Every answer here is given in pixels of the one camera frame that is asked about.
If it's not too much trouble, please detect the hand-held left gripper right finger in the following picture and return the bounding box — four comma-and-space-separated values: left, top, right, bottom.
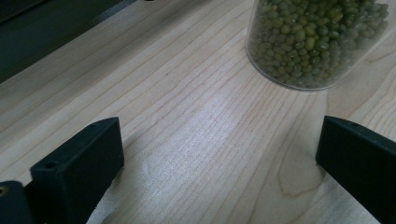
315, 115, 396, 224

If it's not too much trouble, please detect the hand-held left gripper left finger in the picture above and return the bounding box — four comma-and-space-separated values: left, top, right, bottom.
30, 117, 125, 224

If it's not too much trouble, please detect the glass jar of green beans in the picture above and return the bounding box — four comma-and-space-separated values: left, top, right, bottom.
245, 0, 391, 91

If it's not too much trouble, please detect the black corner rack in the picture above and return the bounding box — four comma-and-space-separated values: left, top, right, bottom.
0, 0, 138, 85

